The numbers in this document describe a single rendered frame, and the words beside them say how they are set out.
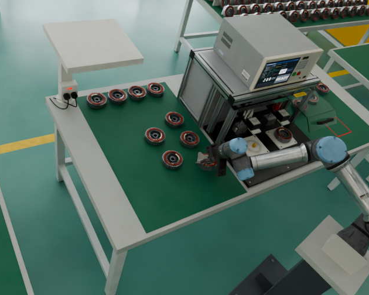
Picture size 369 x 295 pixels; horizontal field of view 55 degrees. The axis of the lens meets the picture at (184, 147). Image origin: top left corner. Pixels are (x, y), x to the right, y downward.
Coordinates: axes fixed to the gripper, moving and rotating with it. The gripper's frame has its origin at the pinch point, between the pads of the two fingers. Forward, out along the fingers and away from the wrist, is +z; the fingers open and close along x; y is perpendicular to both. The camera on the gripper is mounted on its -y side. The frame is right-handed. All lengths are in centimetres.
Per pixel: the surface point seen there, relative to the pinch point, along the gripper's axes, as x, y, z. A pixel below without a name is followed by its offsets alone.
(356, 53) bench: -211, 75, 49
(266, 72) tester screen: -30, 37, -29
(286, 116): -58, 17, -4
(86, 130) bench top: 55, 31, 23
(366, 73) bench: -195, 50, 35
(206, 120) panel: -13.1, 24.7, 12.6
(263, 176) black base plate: -29.8, -14.7, -5.2
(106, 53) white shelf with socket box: 46, 58, -14
